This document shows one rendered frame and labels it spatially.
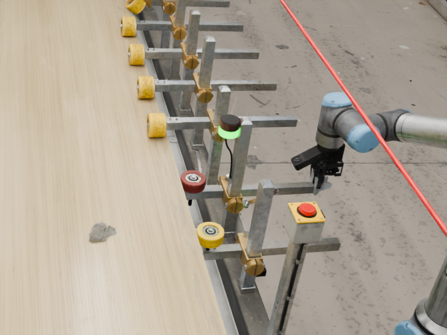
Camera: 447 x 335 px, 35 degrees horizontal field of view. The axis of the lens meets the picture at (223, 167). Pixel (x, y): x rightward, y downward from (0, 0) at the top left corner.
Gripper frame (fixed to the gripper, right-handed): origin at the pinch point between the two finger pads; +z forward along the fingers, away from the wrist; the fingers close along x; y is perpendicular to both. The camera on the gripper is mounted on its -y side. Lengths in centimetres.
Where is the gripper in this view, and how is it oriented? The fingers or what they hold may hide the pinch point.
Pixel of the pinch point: (312, 191)
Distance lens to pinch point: 238.4
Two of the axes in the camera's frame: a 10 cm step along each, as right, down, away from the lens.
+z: -0.9, 8.0, 5.9
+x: -2.2, -5.9, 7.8
